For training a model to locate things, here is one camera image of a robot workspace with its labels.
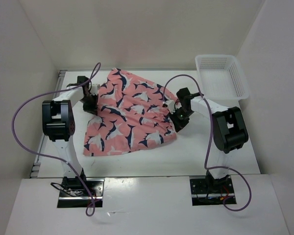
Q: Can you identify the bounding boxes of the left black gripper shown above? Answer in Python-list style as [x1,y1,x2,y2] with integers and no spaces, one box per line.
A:
[79,93,98,116]

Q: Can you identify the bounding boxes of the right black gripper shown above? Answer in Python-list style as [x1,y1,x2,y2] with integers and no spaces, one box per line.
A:
[169,107,194,132]

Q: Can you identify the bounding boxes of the pink shark print shorts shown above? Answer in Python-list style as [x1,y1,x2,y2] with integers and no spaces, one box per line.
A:
[83,68,177,157]

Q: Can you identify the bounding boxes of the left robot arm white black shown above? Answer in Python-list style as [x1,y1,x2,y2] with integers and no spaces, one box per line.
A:
[42,76,99,196]

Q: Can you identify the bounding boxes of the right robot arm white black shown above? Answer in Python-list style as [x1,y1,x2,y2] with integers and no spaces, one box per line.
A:
[163,88,248,192]

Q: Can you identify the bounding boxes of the white plastic basket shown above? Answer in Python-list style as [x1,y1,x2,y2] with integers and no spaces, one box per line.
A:
[195,54,249,107]

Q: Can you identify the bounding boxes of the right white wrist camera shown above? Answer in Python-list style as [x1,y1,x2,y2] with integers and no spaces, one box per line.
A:
[162,99,181,114]

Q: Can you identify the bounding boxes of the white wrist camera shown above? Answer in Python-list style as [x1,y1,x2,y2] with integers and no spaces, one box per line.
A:
[162,99,181,114]
[89,83,100,95]

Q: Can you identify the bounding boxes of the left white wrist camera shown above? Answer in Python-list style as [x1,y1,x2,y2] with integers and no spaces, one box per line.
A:
[89,83,100,95]

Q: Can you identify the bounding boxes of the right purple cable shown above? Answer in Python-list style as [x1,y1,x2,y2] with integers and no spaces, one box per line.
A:
[162,74,252,211]

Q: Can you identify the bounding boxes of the purple cable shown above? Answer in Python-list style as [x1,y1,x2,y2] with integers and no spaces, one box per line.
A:
[162,74,252,211]
[11,62,102,217]

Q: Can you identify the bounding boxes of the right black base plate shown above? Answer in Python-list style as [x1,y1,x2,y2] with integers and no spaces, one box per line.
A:
[189,176,235,199]

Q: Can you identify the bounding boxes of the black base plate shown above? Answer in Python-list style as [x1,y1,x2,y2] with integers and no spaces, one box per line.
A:
[189,176,235,199]
[57,179,104,200]

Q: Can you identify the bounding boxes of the aluminium table edge rail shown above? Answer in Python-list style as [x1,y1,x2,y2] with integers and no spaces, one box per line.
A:
[30,70,67,178]

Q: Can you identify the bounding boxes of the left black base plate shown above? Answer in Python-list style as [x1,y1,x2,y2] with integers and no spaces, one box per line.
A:
[57,179,104,200]

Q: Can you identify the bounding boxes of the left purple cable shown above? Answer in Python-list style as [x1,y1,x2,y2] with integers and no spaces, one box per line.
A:
[11,62,102,217]

